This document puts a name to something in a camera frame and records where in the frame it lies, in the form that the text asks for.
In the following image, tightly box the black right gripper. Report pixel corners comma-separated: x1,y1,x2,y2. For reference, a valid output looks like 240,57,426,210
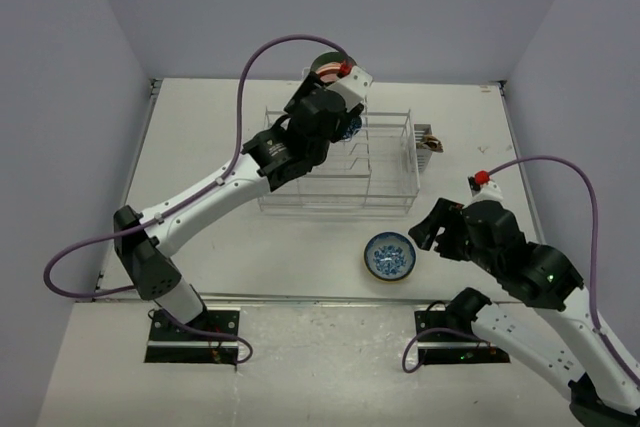
408,196,500,275

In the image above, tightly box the orange leaf pattern bowl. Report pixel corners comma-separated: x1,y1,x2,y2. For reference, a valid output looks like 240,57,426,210
314,62,349,86

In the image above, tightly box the blue triangle pattern bowl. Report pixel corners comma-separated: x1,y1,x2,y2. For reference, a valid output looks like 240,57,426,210
342,116,363,141

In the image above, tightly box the blue floral white bowl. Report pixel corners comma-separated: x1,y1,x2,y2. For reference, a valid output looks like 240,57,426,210
363,232,417,277

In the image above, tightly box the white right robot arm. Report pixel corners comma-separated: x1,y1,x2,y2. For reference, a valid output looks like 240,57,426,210
409,199,639,426

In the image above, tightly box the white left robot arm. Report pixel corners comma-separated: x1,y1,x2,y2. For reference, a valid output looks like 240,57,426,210
114,67,372,340

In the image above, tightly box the dark green bowl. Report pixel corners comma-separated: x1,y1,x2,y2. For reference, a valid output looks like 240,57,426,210
310,51,357,74

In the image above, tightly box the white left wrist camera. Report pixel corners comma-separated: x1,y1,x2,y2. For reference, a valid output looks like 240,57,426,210
328,66,373,110

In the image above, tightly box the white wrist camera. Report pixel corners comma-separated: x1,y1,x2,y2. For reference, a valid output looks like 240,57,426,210
328,66,373,110
468,170,504,204

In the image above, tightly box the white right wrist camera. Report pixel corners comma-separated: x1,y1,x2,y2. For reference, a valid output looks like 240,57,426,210
468,170,504,204

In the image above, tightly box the white wire dish rack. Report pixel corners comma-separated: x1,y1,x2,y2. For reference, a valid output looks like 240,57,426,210
257,105,420,217

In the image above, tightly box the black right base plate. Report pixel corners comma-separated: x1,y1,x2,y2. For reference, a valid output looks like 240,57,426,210
414,306,511,366

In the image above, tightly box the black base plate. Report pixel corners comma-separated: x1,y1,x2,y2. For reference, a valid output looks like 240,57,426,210
414,306,511,366
144,308,240,365

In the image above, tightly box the aluminium table edge rail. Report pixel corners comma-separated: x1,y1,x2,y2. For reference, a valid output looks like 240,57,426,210
77,78,163,302

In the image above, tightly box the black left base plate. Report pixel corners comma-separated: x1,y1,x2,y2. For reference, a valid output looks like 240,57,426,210
144,308,240,365

